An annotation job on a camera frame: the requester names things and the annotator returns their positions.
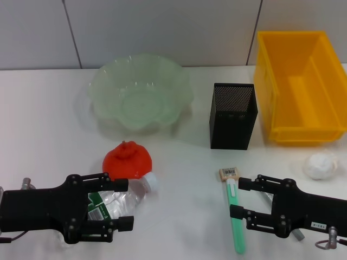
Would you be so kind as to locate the white paper ball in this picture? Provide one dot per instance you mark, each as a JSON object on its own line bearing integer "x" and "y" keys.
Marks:
{"x": 318, "y": 166}

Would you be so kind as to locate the yellow plastic bin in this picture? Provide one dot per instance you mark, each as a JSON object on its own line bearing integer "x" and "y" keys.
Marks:
{"x": 303, "y": 89}

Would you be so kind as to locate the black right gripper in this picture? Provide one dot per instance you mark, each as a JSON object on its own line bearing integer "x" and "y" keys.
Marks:
{"x": 303, "y": 211}

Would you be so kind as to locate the beige barcode eraser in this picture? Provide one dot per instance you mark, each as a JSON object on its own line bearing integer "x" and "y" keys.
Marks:
{"x": 228, "y": 173}

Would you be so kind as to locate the orange toy fruit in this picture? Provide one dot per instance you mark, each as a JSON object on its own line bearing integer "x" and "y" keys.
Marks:
{"x": 127, "y": 159}

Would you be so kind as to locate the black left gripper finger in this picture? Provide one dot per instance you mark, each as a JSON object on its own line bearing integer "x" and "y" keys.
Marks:
{"x": 120, "y": 185}
{"x": 126, "y": 223}

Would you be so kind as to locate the clear green-label water bottle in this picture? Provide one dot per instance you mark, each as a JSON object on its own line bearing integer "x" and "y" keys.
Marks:
{"x": 119, "y": 203}

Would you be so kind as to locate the mint green utility knife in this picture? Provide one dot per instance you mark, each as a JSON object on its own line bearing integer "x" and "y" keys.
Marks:
{"x": 238, "y": 235}

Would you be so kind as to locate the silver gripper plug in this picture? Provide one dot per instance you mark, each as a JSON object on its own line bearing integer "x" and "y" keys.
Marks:
{"x": 27, "y": 184}
{"x": 332, "y": 237}

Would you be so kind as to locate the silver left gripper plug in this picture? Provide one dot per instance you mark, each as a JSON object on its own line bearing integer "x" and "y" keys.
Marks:
{"x": 27, "y": 184}

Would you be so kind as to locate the black mesh pen holder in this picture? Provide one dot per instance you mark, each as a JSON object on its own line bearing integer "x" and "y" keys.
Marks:
{"x": 230, "y": 127}

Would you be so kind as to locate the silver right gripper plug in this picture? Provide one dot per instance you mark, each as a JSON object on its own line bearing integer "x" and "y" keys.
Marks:
{"x": 332, "y": 237}

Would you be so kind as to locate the grey marker pen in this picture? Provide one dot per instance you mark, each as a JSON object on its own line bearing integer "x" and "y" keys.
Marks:
{"x": 298, "y": 235}

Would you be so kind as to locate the pale green wavy fruit bowl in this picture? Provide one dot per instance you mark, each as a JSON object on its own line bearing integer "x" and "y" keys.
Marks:
{"x": 141, "y": 94}

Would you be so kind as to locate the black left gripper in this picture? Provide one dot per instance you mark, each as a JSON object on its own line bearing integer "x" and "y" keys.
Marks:
{"x": 35, "y": 210}

